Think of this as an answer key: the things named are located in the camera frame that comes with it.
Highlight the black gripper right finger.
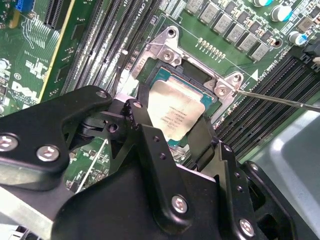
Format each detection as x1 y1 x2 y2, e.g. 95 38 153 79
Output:
189 116 299 240

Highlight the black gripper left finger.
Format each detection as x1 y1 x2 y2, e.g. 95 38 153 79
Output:
0 83 196 228

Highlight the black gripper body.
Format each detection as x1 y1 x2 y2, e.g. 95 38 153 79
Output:
51 163 237 240

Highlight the silver CPU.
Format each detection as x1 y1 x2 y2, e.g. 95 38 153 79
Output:
146 66 217 151

